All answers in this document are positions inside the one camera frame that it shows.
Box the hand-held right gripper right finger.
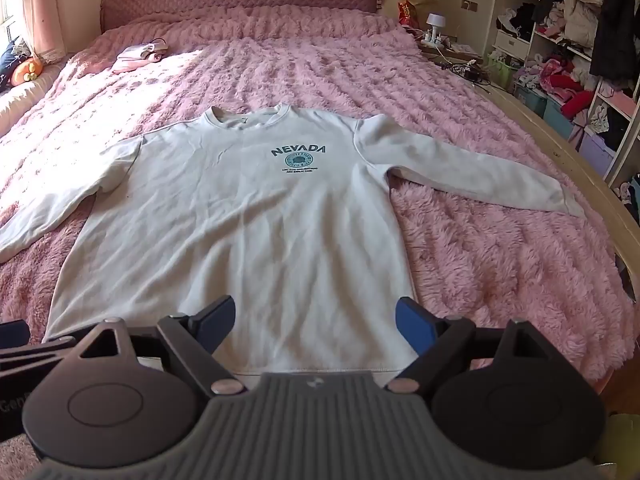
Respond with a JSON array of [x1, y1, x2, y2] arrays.
[[387, 297, 556, 394]]

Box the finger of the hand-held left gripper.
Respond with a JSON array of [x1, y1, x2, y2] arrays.
[[0, 320, 77, 377]]

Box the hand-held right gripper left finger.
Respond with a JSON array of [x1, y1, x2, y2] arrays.
[[74, 296, 247, 396]]

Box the white printed sweatshirt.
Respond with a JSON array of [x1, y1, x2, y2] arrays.
[[0, 102, 587, 388]]

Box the folded pink clothes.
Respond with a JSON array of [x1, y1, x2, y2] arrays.
[[111, 42, 168, 73]]

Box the red clothes pile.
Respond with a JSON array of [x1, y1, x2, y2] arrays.
[[542, 72, 596, 118]]

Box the pink fluffy blanket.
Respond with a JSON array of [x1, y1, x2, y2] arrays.
[[0, 10, 638, 480]]

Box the cream padded bed bumper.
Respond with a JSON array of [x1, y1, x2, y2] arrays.
[[0, 60, 66, 136]]

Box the yellow-green cloth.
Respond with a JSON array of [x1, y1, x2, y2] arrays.
[[597, 412, 640, 480]]

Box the teal storage bin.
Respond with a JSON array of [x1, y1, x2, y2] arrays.
[[514, 82, 548, 118]]

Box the purple storage bin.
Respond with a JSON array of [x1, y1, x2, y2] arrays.
[[577, 130, 618, 168]]

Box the orange plush toy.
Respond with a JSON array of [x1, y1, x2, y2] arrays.
[[11, 57, 43, 86]]

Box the green storage basket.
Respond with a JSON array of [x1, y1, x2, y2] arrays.
[[487, 52, 521, 91]]

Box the dark blue cushion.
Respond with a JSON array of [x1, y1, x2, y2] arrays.
[[0, 37, 26, 91]]

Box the wooden bedside table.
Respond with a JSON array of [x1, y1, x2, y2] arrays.
[[417, 35, 496, 91]]

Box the white table lamp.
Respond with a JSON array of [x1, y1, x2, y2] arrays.
[[425, 12, 447, 43]]

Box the red snack bag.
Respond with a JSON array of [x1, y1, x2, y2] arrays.
[[397, 0, 420, 28]]

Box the white open shelf unit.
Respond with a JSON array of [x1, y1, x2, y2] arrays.
[[482, 0, 640, 196]]

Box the pink sheer curtain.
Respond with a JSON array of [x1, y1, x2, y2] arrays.
[[15, 0, 68, 58]]

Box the black hanging coat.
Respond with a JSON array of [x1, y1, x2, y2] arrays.
[[590, 0, 640, 81]]

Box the wooden bed frame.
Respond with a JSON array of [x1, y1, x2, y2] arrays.
[[480, 80, 640, 311]]

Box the power strip with cables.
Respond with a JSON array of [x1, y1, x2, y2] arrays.
[[450, 57, 493, 83]]

